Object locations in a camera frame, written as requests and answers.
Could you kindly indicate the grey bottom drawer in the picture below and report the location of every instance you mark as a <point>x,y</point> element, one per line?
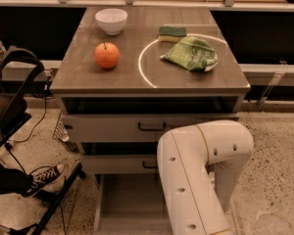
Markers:
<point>131,204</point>

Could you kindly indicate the grey drawer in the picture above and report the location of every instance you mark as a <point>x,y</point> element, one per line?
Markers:
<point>111,128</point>
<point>131,204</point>
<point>119,164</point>

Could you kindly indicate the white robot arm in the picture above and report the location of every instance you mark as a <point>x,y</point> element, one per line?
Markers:
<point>199,166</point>

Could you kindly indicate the grey drawer cabinet wooden top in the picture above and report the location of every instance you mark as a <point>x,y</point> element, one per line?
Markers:
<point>141,82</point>

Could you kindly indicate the grey top drawer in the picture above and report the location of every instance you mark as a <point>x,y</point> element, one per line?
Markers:
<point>111,128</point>

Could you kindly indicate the grey middle drawer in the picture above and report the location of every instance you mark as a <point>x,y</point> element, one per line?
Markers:
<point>119,164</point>

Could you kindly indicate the orange apple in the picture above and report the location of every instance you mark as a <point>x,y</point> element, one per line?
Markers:
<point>106,55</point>

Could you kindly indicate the green chip bag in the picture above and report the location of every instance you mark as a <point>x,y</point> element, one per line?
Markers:
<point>192,54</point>

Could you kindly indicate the green yellow sponge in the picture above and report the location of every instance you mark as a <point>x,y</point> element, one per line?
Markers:
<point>171,33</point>

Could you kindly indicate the white bowl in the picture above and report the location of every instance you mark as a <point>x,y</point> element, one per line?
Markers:
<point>112,21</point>

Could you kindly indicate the black white sneaker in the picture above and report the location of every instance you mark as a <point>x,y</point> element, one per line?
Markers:
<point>43,178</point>

